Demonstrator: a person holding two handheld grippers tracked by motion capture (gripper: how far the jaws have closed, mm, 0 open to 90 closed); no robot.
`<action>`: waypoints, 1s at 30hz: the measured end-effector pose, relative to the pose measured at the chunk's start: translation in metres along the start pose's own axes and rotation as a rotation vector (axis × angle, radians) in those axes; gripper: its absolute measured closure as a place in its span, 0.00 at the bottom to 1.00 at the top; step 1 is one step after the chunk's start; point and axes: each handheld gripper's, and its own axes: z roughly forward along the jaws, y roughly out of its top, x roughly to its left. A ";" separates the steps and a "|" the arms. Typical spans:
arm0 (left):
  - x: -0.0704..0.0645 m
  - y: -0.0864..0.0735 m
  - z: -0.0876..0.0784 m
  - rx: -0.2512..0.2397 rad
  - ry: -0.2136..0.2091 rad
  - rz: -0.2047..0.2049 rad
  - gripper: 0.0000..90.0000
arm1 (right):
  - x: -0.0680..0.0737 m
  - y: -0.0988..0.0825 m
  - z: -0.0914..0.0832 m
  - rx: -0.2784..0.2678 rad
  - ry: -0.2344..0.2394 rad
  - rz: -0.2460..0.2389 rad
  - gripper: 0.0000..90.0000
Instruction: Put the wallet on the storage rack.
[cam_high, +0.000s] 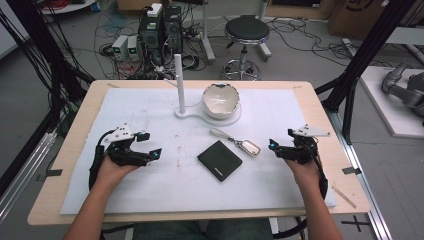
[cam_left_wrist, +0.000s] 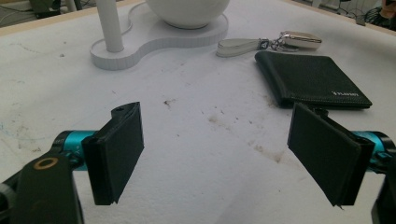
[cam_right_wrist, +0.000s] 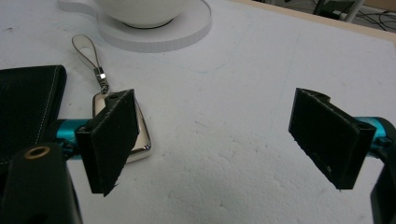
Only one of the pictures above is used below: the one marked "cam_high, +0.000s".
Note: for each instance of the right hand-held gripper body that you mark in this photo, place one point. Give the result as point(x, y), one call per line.
point(301, 151)

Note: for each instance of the black tape piece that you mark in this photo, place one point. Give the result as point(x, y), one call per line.
point(351, 170)
point(54, 172)

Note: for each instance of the white table leg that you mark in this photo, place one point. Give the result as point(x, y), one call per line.
point(207, 40)

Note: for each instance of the cardboard box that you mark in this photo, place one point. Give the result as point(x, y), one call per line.
point(360, 15)

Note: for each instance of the aluminium rail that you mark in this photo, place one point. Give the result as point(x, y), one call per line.
point(363, 186)
point(23, 180)

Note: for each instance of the white box on computer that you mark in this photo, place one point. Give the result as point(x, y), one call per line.
point(154, 10)

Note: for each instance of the white ceramic bowl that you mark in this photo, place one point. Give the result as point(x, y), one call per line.
point(220, 100)

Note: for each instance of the black metal frame post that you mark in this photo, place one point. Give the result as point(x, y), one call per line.
point(363, 56)
point(36, 40)

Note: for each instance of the black wallet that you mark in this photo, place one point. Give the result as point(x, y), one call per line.
point(220, 160)

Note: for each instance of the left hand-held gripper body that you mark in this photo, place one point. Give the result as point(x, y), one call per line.
point(125, 156)

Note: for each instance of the grey power supply unit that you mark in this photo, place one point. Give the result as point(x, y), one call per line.
point(120, 46)
point(132, 48)

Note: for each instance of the person's right hand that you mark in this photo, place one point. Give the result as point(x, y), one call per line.
point(308, 176)

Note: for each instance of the white stand with pole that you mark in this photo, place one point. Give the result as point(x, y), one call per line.
point(180, 86)

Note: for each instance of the thin wooden stick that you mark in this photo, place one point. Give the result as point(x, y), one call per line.
point(344, 197)

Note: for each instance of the black computer tower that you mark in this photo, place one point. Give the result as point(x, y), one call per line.
point(173, 30)
point(151, 40)

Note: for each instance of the person's legs in jeans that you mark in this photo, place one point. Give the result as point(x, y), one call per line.
point(200, 230)

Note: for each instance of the black round stool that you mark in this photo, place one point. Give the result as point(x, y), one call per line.
point(246, 30)

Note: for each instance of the white base board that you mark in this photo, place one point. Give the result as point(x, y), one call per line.
point(383, 113)

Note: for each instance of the person's left hand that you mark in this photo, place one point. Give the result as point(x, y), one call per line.
point(111, 175)

